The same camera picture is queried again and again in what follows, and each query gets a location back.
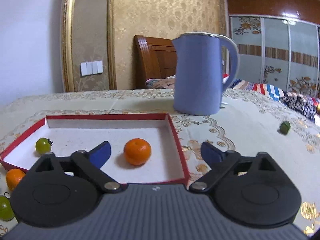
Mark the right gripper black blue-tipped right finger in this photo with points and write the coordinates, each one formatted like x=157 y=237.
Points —
x=251 y=191

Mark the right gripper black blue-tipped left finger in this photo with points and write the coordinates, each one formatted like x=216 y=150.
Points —
x=57 y=191

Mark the orange tangerine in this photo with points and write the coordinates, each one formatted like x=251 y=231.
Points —
x=137 y=151
x=13 y=177

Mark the green tomato outside tray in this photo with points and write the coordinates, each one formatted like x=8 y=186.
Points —
x=6 y=212

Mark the green tomato in tray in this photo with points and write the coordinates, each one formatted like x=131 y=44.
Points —
x=43 y=146

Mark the embroidered cream tablecloth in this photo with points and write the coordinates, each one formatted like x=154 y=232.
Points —
x=248 y=122

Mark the dark green lime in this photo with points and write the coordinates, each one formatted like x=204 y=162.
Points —
x=285 y=127

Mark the red cardboard tray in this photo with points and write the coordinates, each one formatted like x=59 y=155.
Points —
x=102 y=138

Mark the dark floral blanket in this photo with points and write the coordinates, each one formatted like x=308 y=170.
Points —
x=302 y=104

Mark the blue electric kettle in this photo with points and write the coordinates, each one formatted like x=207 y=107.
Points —
x=199 y=73

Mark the striped colourful bedding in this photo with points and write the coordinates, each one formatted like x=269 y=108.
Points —
x=271 y=91

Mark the sliding door wardrobe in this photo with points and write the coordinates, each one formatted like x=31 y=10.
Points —
x=278 y=42

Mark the wooden bed headboard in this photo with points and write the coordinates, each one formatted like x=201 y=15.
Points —
x=155 y=58

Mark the white wall switch panel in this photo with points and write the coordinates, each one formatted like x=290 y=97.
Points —
x=91 y=68

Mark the gold wall frame moulding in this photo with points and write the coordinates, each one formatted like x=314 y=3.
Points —
x=87 y=35

